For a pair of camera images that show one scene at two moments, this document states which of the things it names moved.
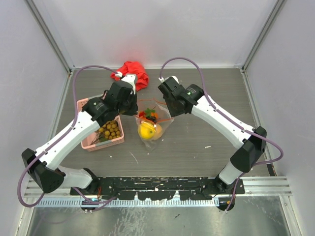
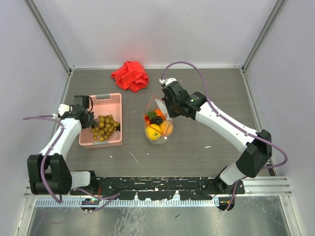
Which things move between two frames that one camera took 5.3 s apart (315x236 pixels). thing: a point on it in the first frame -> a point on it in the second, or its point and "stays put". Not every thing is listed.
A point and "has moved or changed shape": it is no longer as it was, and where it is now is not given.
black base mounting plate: [155, 188] stays put
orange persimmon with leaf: [154, 114] -> [159, 113]
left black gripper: [132, 110] -> [91, 118]
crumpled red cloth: [134, 67] stays put
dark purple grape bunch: [153, 119] has moved or changed shape
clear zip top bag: [153, 120] has moved or changed shape
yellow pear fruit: [146, 131] -> [153, 132]
